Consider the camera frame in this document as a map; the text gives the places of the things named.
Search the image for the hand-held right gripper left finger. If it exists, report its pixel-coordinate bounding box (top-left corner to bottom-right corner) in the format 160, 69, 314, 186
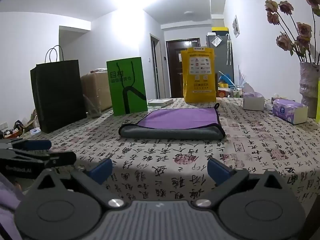
37, 158, 125, 207

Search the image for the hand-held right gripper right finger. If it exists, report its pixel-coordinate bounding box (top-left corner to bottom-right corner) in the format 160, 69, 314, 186
195, 158, 288, 207

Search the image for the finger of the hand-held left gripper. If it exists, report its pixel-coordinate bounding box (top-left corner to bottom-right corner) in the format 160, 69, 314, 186
0, 139, 52, 152
0, 149, 77, 169

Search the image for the purple grey towel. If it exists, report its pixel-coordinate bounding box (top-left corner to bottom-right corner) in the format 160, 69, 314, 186
118, 103, 226, 140

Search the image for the person's left forearm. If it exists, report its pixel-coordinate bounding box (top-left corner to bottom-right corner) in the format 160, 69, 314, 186
0, 173, 25, 240

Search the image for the pile of small boxes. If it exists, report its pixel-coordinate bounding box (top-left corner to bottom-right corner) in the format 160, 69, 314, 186
0, 107, 42, 140

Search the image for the printed calligraphy tablecloth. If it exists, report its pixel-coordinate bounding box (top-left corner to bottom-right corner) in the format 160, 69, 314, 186
15, 97, 320, 205

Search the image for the black paper bag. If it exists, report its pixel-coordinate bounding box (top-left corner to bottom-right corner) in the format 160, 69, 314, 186
30, 45, 88, 133

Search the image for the clear plastic container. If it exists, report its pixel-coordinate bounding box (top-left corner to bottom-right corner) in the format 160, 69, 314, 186
84, 95, 102, 118

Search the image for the white tissue box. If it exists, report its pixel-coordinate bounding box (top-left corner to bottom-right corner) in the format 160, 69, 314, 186
243, 82, 265, 112

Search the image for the green paper bag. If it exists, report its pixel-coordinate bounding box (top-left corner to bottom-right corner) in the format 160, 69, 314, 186
106, 56, 148, 117

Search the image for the group of small bottles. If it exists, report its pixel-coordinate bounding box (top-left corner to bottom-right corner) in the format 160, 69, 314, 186
229, 85, 244, 98

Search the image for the brown cardboard box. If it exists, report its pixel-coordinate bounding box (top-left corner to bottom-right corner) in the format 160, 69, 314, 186
80, 68, 113, 113

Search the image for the flat white box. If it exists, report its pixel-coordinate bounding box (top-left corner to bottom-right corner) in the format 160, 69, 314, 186
147, 99, 174, 107

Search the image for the yellow shopping bag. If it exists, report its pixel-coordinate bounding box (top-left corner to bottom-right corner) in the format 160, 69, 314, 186
180, 46, 217, 103

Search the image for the purple tissue pack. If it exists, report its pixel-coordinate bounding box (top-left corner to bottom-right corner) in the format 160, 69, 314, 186
272, 99, 309, 125

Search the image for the grey refrigerator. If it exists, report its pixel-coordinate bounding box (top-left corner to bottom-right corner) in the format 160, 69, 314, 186
205, 32, 235, 80

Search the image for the dark wooden door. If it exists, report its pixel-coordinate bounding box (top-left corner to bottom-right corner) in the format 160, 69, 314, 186
166, 38, 201, 98

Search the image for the grey interior door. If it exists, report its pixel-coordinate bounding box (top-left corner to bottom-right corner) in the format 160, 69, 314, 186
150, 33, 162, 99

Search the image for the yellow-green card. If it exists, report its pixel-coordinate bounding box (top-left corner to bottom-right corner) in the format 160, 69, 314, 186
316, 78, 320, 123

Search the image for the wrapped flower vase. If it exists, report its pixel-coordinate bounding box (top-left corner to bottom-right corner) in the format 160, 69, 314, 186
299, 62, 320, 119

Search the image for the dried rose bouquet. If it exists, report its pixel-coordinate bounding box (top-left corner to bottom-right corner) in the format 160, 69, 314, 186
264, 0, 320, 64

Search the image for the wall picture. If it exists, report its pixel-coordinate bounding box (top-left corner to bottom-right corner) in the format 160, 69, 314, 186
232, 15, 240, 38

